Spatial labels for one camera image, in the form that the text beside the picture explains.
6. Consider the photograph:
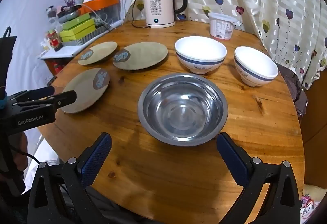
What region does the white plastic tub with lid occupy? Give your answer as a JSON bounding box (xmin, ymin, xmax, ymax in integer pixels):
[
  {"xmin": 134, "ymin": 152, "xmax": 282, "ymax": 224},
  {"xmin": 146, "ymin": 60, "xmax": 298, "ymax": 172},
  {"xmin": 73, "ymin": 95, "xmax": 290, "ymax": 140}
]
[{"xmin": 207, "ymin": 12, "xmax": 239, "ymax": 41}]

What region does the black kettle power cord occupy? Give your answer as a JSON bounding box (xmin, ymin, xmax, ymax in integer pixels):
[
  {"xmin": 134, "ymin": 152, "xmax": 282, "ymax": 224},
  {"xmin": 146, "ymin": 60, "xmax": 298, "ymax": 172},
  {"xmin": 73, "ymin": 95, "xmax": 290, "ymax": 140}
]
[{"xmin": 131, "ymin": 0, "xmax": 152, "ymax": 29}]

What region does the grey striped box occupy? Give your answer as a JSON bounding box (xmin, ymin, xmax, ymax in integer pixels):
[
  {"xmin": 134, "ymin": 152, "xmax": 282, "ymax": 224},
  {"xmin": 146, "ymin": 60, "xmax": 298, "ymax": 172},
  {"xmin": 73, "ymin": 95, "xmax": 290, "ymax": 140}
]
[{"xmin": 61, "ymin": 25, "xmax": 112, "ymax": 47}]

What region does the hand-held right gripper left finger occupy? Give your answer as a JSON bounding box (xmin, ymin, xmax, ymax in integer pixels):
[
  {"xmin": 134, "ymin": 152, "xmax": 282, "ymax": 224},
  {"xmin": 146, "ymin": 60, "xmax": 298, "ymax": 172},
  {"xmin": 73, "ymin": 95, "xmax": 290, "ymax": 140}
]
[{"xmin": 28, "ymin": 132, "xmax": 113, "ymax": 224}]

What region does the white shelf board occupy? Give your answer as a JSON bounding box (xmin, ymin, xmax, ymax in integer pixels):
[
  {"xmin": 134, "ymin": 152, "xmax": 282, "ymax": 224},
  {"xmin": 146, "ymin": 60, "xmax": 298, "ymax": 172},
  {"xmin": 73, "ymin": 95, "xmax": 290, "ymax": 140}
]
[{"xmin": 38, "ymin": 44, "xmax": 86, "ymax": 60}]

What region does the person's left hand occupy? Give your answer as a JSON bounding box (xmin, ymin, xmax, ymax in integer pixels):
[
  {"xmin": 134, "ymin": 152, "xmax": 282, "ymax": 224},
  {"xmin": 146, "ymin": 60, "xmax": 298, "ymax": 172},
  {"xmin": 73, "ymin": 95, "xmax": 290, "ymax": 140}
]
[{"xmin": 11, "ymin": 132, "xmax": 28, "ymax": 178}]

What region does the colourful patterned cloth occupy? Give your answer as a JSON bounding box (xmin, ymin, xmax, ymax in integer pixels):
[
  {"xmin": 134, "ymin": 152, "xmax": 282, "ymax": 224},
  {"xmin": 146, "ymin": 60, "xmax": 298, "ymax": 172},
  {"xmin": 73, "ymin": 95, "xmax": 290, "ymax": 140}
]
[{"xmin": 300, "ymin": 184, "xmax": 325, "ymax": 220}]

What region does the stainless steel bowl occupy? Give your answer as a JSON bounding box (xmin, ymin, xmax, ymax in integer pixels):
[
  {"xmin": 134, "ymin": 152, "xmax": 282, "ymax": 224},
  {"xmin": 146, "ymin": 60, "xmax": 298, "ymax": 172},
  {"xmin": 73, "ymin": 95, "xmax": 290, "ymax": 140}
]
[{"xmin": 137, "ymin": 73, "xmax": 228, "ymax": 147}]

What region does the white electric kettle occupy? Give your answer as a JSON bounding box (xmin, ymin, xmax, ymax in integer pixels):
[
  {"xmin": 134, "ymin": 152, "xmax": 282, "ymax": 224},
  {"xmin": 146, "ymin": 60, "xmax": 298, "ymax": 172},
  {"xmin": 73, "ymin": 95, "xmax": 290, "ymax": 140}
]
[{"xmin": 140, "ymin": 0, "xmax": 188, "ymax": 29}]

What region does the grey device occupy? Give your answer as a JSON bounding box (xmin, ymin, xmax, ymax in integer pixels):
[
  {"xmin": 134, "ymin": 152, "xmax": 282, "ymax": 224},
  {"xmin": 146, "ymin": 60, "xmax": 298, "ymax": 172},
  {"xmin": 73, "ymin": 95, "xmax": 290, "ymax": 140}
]
[{"xmin": 57, "ymin": 5, "xmax": 82, "ymax": 23}]

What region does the thin black cable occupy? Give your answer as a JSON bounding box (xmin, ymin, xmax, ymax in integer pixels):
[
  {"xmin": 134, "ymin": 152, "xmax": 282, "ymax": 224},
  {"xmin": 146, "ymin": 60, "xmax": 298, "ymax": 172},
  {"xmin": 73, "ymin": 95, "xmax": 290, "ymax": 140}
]
[{"xmin": 11, "ymin": 147, "xmax": 42, "ymax": 165}]

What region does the white bowl with blue band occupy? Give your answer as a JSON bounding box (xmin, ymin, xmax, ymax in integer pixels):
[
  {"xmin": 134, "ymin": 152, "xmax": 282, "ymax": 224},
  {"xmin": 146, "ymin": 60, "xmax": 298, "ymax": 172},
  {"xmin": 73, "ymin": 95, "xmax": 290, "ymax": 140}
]
[
  {"xmin": 174, "ymin": 36, "xmax": 227, "ymax": 75},
  {"xmin": 234, "ymin": 46, "xmax": 279, "ymax": 87}
]

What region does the beige plate with blue logo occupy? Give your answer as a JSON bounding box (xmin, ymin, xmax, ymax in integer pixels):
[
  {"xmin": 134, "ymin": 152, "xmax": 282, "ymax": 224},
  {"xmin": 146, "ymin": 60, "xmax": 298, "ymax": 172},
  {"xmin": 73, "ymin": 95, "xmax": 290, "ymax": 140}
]
[
  {"xmin": 77, "ymin": 41, "xmax": 118, "ymax": 66},
  {"xmin": 113, "ymin": 42, "xmax": 168, "ymax": 71},
  {"xmin": 61, "ymin": 68, "xmax": 110, "ymax": 114}
]

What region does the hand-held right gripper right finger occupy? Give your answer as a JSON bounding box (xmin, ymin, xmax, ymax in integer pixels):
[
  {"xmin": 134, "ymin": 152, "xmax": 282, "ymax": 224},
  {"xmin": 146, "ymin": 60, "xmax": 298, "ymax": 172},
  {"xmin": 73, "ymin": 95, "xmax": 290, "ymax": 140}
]
[{"xmin": 216, "ymin": 132, "xmax": 300, "ymax": 224}]

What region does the white cable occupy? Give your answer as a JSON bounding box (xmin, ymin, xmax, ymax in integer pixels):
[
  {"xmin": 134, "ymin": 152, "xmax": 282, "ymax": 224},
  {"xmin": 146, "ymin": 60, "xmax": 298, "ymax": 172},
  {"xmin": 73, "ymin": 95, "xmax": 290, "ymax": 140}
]
[{"xmin": 88, "ymin": 8, "xmax": 113, "ymax": 32}]

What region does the dark brown cloth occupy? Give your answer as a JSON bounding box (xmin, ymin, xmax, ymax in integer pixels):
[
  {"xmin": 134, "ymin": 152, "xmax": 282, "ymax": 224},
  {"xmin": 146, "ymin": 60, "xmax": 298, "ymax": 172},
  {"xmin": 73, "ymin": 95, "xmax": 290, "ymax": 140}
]
[{"xmin": 277, "ymin": 63, "xmax": 308, "ymax": 118}]

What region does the clear plastic storage box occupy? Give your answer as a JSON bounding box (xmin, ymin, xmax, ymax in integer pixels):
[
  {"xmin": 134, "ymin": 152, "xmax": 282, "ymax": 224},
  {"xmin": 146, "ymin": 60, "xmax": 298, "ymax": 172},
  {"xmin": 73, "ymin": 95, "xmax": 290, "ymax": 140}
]
[{"xmin": 89, "ymin": 5, "xmax": 121, "ymax": 29}]

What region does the brown wooden board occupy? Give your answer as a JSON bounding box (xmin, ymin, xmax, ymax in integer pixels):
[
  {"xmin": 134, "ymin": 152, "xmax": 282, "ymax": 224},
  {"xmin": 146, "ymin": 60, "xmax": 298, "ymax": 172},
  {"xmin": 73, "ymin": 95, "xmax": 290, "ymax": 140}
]
[{"xmin": 301, "ymin": 80, "xmax": 327, "ymax": 187}]

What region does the orange box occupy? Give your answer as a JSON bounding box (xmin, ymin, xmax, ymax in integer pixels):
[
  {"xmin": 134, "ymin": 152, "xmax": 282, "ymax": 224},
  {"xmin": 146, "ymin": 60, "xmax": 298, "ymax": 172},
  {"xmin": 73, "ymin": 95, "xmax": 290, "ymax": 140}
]
[{"xmin": 82, "ymin": 0, "xmax": 119, "ymax": 14}]

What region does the red figurine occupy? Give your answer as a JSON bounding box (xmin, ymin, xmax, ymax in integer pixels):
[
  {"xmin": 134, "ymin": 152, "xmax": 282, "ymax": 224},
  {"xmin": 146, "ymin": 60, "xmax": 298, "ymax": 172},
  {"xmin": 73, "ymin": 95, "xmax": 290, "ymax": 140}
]
[{"xmin": 45, "ymin": 30, "xmax": 63, "ymax": 52}]

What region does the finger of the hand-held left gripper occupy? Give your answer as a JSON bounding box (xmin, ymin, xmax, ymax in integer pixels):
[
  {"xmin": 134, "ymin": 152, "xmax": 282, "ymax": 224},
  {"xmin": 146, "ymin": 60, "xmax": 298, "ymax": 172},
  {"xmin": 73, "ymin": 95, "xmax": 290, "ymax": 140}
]
[
  {"xmin": 7, "ymin": 85, "xmax": 55, "ymax": 103},
  {"xmin": 13, "ymin": 90, "xmax": 77, "ymax": 112}
]

